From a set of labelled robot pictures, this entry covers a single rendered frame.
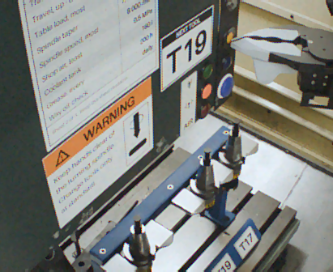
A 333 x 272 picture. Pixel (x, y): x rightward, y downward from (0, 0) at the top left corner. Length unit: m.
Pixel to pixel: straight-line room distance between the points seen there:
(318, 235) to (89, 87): 1.27
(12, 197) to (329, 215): 1.32
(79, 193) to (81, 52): 0.16
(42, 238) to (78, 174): 0.08
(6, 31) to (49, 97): 0.09
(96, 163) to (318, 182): 1.25
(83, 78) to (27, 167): 0.09
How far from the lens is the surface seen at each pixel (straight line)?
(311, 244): 1.65
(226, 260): 1.35
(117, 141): 0.55
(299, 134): 1.70
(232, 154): 1.17
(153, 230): 1.06
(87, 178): 0.54
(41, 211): 0.51
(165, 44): 0.55
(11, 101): 0.41
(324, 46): 0.67
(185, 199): 1.11
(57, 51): 0.43
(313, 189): 1.71
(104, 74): 0.49
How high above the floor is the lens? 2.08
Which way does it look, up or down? 44 degrees down
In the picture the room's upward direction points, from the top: straight up
